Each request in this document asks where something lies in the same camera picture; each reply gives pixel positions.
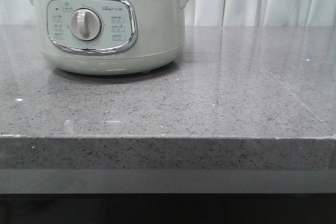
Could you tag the pale green electric cooking pot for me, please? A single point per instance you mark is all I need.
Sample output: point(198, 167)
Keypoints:
point(110, 37)

